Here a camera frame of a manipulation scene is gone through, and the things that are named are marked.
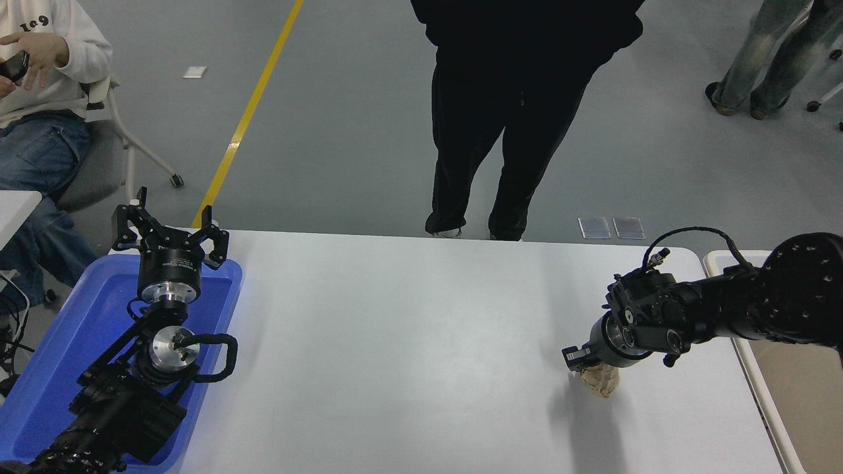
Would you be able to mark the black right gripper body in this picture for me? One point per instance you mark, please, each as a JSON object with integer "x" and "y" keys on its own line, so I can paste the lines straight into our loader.
{"x": 598, "y": 345}

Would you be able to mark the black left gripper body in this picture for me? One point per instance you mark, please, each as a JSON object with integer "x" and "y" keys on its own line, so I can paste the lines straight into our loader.
{"x": 170, "y": 264}

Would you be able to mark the tan paper ball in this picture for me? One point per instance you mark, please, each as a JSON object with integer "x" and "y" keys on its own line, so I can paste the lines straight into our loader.
{"x": 600, "y": 383}

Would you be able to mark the dark phone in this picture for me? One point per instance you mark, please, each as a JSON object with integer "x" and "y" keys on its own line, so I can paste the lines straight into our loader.
{"x": 14, "y": 66}

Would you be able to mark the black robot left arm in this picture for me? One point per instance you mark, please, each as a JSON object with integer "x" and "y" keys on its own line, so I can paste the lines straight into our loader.
{"x": 118, "y": 415}

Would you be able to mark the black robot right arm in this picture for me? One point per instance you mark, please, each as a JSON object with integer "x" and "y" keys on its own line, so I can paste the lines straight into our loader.
{"x": 777, "y": 296}

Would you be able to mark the seated person's right hand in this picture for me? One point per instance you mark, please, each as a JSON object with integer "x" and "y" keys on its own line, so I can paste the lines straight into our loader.
{"x": 5, "y": 89}

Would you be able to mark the seated person's left hand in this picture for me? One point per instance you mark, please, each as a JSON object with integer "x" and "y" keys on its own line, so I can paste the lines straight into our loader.
{"x": 46, "y": 52}

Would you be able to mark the grey wheeled chair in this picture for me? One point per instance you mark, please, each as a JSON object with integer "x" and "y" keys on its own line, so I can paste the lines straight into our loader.
{"x": 99, "y": 164}

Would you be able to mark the small white side table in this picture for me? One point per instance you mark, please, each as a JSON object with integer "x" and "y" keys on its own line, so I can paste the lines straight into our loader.
{"x": 14, "y": 210}

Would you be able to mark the blue plastic tray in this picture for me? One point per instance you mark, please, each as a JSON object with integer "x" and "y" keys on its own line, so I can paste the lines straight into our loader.
{"x": 79, "y": 329}

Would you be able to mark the seated person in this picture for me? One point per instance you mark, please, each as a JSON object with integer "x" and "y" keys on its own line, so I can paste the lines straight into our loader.
{"x": 39, "y": 145}

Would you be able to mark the clear flat plate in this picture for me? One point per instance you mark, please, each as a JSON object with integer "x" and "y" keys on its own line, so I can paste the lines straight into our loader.
{"x": 595, "y": 228}
{"x": 629, "y": 228}

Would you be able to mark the white paper scrap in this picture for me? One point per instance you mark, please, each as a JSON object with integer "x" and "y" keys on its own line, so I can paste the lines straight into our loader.
{"x": 195, "y": 72}

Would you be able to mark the large pale bin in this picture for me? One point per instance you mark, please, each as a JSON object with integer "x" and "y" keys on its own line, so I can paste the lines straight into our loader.
{"x": 803, "y": 408}

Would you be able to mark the standing person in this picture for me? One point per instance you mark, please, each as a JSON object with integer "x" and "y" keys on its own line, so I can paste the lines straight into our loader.
{"x": 520, "y": 79}

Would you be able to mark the walking person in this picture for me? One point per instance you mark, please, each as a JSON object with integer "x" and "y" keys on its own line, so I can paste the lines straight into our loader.
{"x": 764, "y": 52}

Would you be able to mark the white wheeled chair base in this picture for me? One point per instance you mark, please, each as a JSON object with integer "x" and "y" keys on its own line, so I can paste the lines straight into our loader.
{"x": 828, "y": 95}

